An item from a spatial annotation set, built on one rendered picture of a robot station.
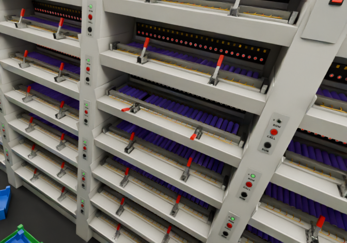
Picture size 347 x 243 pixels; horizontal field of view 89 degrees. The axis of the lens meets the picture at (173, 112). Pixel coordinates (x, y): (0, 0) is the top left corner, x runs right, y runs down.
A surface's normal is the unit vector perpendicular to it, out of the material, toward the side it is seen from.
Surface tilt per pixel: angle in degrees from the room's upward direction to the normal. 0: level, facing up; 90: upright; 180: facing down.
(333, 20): 90
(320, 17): 90
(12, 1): 90
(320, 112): 16
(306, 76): 90
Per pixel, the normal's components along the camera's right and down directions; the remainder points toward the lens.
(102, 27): 0.89, 0.33
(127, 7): -0.44, 0.49
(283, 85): -0.40, 0.25
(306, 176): 0.09, -0.81
